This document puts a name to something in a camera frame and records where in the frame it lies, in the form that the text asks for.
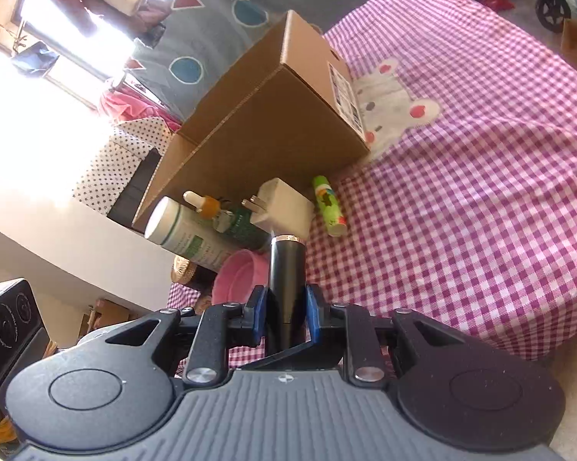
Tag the white green-label bottle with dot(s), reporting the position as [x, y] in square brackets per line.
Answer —
[180, 230]

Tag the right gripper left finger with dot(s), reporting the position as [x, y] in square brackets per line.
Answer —
[211, 336]

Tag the pink checkered tablecloth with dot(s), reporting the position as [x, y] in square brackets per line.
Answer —
[472, 219]

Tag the green glass dropper bottle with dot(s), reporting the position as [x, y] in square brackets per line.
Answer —
[233, 223]

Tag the gold-lidded dark jar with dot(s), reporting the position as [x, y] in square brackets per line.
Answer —
[192, 275]

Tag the brown cardboard box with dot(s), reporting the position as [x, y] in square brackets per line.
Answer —
[285, 109]

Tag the green lip balm tube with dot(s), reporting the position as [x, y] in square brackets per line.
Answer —
[333, 216]

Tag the grey patterned hanging blanket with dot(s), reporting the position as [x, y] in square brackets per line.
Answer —
[203, 38]

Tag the white power adapter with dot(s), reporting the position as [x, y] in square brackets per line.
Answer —
[279, 209]

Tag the pink plastic lid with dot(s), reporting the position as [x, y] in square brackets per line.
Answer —
[238, 276]

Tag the polka dot cloth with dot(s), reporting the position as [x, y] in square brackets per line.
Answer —
[114, 165]

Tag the pink garment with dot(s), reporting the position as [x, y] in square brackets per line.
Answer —
[124, 107]

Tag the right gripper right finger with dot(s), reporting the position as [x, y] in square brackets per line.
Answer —
[346, 338]

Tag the black cylinder tube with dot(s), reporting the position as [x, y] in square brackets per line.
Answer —
[286, 296]

